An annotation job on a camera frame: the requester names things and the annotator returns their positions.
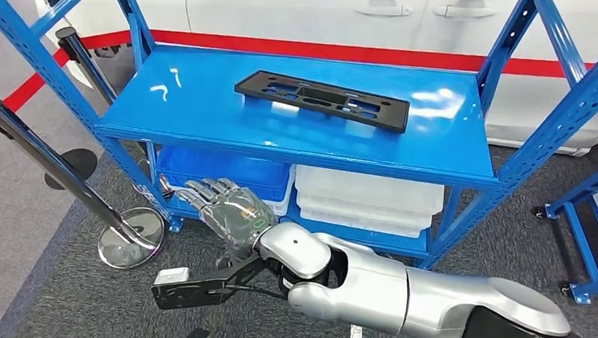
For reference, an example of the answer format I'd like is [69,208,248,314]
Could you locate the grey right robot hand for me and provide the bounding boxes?
[173,174,281,267]

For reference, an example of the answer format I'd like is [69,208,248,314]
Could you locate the long black plastic part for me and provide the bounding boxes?
[233,63,412,141]

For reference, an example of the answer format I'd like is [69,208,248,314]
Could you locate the blue metal shelf rack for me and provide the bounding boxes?
[0,0,598,290]

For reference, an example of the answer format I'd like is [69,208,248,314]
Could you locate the blue plastic bin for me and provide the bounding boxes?
[156,139,295,208]

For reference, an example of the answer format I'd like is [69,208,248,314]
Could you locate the white ribbed plastic bin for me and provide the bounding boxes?
[166,180,298,223]

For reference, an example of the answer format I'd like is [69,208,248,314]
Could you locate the translucent white plastic bin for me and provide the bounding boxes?
[298,205,425,244]
[294,159,447,222]
[297,192,437,234]

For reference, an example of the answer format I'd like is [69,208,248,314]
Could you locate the long red barrier belt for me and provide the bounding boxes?
[78,9,596,100]

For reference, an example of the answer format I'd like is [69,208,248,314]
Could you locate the chrome-based stanchion with black top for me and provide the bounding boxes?
[55,22,177,206]

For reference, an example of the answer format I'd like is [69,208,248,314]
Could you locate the white car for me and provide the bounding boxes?
[34,0,598,180]

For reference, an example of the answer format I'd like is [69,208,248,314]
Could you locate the short red barrier belt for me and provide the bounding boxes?
[0,46,72,113]

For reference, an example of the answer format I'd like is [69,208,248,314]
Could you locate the blue wheeled metal rack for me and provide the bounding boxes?
[530,157,598,307]

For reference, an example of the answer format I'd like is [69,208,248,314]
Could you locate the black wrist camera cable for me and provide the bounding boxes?
[231,282,290,304]

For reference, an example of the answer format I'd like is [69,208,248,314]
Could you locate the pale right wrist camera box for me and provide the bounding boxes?
[153,266,191,286]

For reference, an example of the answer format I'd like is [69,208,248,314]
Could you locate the black right wrist camera bracket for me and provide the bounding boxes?
[150,254,286,312]

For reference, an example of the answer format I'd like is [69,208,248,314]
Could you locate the black stanchion post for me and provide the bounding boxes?
[0,73,100,194]

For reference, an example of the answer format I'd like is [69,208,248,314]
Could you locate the chrome stanchion post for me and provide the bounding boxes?
[0,91,168,276]

